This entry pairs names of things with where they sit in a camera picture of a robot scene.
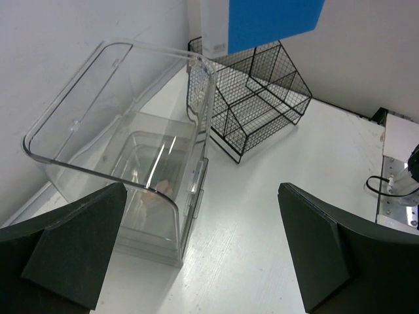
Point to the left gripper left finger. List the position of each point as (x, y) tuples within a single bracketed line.
[(56, 262)]

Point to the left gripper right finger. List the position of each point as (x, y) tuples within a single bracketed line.
[(345, 263)]

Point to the blue folder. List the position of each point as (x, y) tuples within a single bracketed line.
[(233, 26)]

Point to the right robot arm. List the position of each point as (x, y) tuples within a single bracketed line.
[(410, 176)]

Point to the white front cover panel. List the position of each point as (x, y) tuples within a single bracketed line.
[(400, 137)]

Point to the clear plastic drawer organizer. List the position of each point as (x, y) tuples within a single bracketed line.
[(137, 114)]

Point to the black wire mesh rack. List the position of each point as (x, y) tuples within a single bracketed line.
[(259, 92)]

